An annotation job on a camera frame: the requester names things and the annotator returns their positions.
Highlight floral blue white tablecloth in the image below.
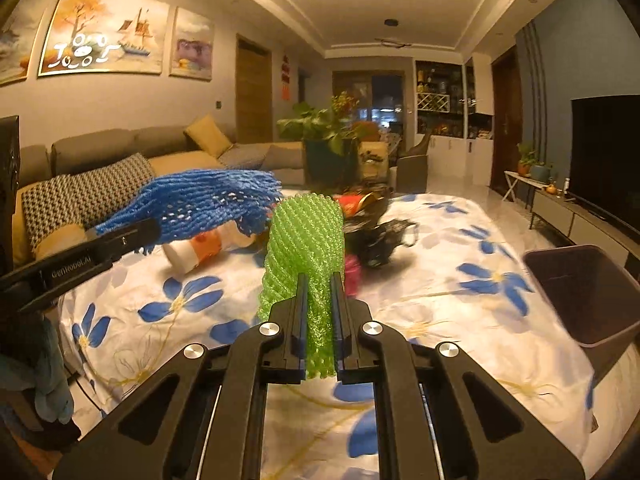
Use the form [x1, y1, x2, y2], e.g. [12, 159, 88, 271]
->
[54, 195, 593, 479]

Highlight potted plant teal pot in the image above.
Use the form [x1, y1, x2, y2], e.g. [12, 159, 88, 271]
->
[277, 92, 363, 194]

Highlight houndstooth cushion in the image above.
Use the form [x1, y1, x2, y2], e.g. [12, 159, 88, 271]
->
[22, 153, 155, 250]
[218, 143, 270, 170]

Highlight display cabinet with shelves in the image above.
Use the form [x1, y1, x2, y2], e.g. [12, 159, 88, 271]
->
[416, 54, 494, 186]

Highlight grey armchair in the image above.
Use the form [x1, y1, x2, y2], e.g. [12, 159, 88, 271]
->
[395, 155, 428, 194]

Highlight blue foam net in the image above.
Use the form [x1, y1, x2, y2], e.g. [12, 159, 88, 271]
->
[94, 169, 282, 252]

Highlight black plastic bag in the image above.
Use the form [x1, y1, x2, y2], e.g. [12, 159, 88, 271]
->
[343, 219, 419, 269]

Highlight pink plastic bag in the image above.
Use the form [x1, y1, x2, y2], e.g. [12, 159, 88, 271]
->
[344, 255, 361, 297]

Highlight white folding side table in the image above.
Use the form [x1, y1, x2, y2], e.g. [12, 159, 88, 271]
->
[502, 170, 546, 202]

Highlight wooden door left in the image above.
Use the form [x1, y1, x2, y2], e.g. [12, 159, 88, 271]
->
[235, 36, 273, 144]

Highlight houndstooth cushion far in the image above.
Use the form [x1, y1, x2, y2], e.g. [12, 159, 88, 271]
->
[218, 143, 270, 170]

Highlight sailboat painting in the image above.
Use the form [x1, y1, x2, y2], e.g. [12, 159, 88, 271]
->
[38, 0, 169, 77]

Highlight grey sectional sofa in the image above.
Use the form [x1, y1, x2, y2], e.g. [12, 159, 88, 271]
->
[12, 125, 304, 268]

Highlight large black television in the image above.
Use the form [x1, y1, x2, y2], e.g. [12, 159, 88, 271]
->
[568, 94, 639, 231]

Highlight houndstooth cushion near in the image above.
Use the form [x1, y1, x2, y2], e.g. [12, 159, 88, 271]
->
[22, 153, 155, 250]

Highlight dark grey trash bin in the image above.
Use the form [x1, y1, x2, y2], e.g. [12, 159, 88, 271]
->
[523, 245, 640, 382]

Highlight grey tv cabinet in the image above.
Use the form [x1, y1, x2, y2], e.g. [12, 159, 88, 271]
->
[530, 191, 639, 281]

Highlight yellow square cushion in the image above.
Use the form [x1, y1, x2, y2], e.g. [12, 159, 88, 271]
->
[184, 115, 232, 158]

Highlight dark wooden door right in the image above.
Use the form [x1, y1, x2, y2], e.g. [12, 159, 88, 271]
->
[490, 47, 523, 195]

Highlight purple landscape painting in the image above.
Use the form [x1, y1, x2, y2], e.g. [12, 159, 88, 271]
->
[169, 6, 215, 81]

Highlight green foam net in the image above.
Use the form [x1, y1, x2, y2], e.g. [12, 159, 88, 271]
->
[257, 193, 345, 378]

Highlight red gold paper cup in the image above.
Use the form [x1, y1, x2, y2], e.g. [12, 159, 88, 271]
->
[334, 193, 376, 218]

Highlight yellow long cushion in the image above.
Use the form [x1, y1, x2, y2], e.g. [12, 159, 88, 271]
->
[149, 151, 226, 177]

